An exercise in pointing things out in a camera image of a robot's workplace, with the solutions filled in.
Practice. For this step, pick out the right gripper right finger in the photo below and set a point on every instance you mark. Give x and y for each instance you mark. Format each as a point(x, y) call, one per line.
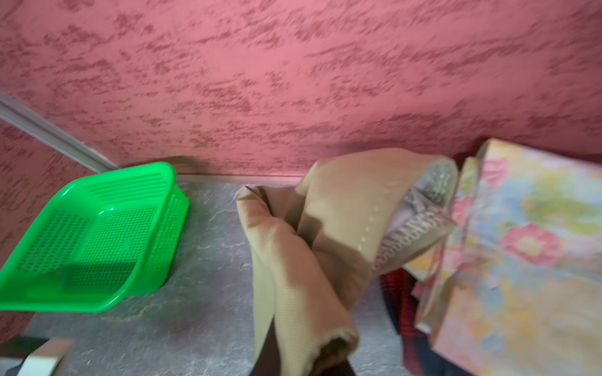
point(342, 369)

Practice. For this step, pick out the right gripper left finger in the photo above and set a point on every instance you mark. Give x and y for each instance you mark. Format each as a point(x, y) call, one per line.
point(268, 362)

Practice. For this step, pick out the olive green garment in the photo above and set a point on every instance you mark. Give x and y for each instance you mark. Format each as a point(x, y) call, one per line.
point(316, 246)

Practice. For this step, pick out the green plastic basket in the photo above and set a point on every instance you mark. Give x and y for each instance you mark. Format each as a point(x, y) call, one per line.
point(99, 240)

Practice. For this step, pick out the red plaid skirt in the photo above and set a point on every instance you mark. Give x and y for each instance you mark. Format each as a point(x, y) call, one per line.
point(418, 357)

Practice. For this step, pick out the left aluminium corner post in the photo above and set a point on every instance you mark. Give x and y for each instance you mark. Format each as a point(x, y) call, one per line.
point(28, 121)

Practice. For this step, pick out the pastel floral skirt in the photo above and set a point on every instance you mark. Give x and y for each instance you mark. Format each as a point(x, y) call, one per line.
point(515, 289)

